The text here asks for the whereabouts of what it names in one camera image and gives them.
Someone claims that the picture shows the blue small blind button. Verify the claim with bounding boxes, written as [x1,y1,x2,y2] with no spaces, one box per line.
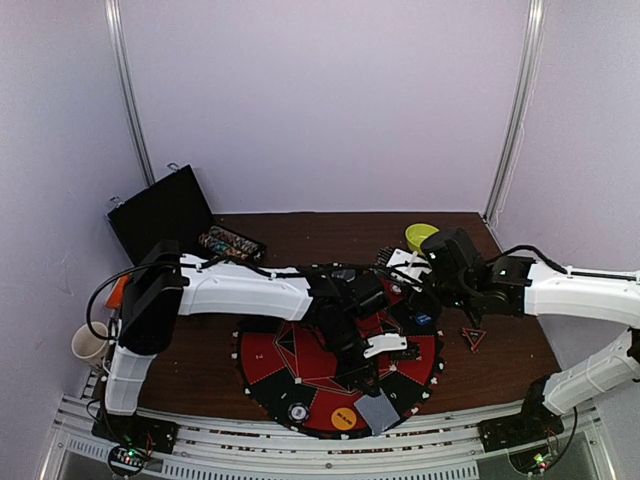
[413,313,434,327]

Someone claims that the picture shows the orange big blind button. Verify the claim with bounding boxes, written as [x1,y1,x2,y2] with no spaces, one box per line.
[330,407,357,431]

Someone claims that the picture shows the black poker chip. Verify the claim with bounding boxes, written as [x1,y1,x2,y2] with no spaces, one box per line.
[287,402,310,424]

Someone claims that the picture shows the dealt blue-backed playing cards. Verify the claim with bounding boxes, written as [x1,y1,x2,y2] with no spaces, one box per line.
[354,392,401,436]

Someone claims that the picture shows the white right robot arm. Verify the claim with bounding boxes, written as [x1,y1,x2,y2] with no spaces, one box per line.
[376,228,639,442]

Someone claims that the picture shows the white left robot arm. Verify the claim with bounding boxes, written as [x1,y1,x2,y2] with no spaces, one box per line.
[99,241,408,444]

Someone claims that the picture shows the round red black poker mat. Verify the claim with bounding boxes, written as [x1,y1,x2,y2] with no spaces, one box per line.
[232,276,444,440]

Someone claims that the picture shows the green plastic bowl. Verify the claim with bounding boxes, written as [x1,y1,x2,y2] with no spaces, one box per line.
[405,223,439,252]

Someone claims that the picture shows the red black triangle token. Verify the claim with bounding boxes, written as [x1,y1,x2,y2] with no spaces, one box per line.
[460,327,486,352]

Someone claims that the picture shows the top row poker chips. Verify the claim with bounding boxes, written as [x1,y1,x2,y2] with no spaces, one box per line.
[198,225,266,262]

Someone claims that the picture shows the black poker chip case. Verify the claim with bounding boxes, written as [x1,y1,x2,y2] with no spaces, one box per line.
[107,165,231,264]

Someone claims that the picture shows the orange plastic bowl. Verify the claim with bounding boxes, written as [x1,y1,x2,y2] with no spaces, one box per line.
[105,275,130,310]

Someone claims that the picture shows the white ceramic mug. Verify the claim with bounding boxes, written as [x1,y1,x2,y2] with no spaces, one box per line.
[71,322,109,371]

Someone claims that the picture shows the aluminium front rail frame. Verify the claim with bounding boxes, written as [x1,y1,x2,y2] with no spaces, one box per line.
[35,395,622,479]

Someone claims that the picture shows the right aluminium corner post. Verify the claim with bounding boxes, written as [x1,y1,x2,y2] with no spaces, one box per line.
[483,0,546,228]

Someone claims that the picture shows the aluminium corner post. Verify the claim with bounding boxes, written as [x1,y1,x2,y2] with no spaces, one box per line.
[104,0,156,187]
[483,0,546,228]

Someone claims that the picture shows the left aluminium corner post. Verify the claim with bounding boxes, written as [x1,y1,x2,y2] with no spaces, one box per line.
[104,0,156,187]

